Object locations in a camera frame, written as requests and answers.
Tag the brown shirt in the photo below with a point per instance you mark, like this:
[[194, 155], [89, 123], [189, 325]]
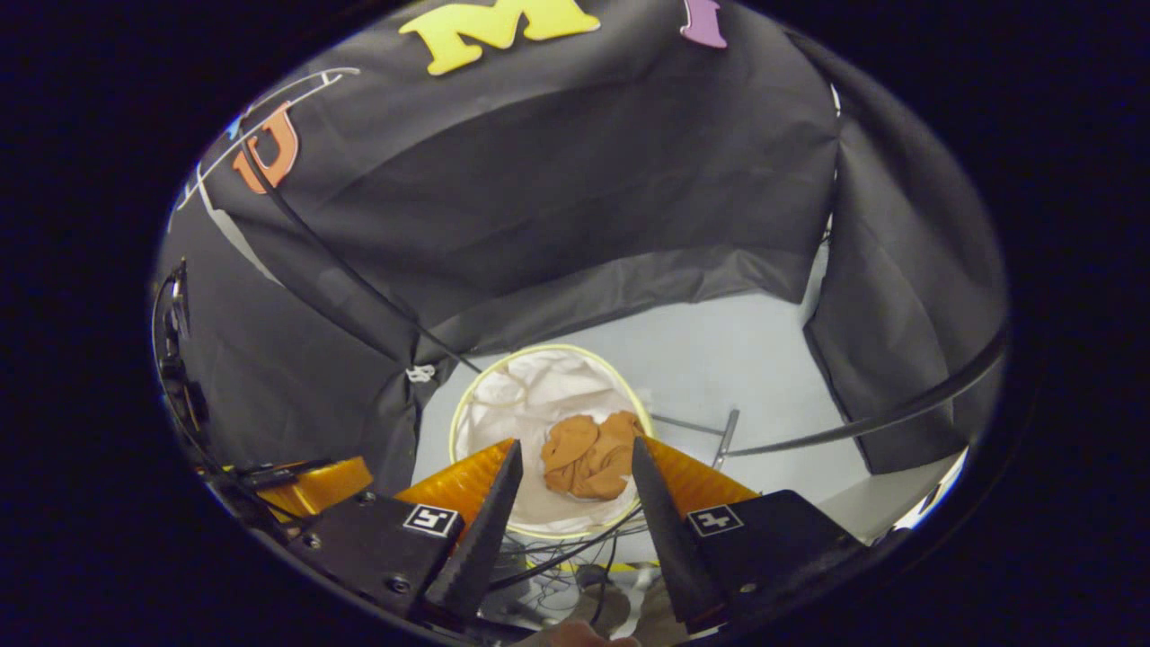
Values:
[[593, 458]]

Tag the black backdrop cloth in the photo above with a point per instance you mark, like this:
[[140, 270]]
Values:
[[539, 180]]

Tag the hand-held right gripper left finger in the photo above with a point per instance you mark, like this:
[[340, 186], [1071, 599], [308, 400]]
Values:
[[485, 530]]

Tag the white plastic hanger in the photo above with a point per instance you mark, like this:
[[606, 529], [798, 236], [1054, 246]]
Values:
[[323, 79]]

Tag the black clothes rack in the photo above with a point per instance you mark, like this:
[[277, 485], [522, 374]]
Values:
[[943, 394]]

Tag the white laundry hamper yellow rim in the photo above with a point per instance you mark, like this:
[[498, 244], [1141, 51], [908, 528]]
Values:
[[530, 395]]

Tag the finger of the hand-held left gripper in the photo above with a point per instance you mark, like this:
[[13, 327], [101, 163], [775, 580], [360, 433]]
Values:
[[323, 483]]

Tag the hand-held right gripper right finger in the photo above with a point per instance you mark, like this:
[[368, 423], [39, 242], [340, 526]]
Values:
[[669, 530]]

